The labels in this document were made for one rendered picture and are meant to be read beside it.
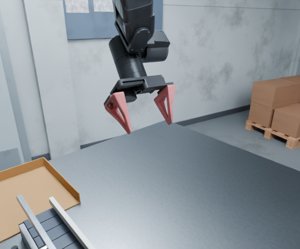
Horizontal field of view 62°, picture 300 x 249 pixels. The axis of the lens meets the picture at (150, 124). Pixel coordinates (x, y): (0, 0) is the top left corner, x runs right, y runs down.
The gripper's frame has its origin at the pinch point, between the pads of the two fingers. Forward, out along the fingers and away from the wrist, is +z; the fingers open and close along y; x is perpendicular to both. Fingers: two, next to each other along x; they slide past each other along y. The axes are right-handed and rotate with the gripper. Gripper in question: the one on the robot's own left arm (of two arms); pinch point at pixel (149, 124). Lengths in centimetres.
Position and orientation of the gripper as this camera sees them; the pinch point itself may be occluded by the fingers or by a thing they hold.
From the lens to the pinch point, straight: 50.4
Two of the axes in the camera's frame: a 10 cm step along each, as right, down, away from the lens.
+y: 8.5, -1.9, 5.0
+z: 3.2, 9.2, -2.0
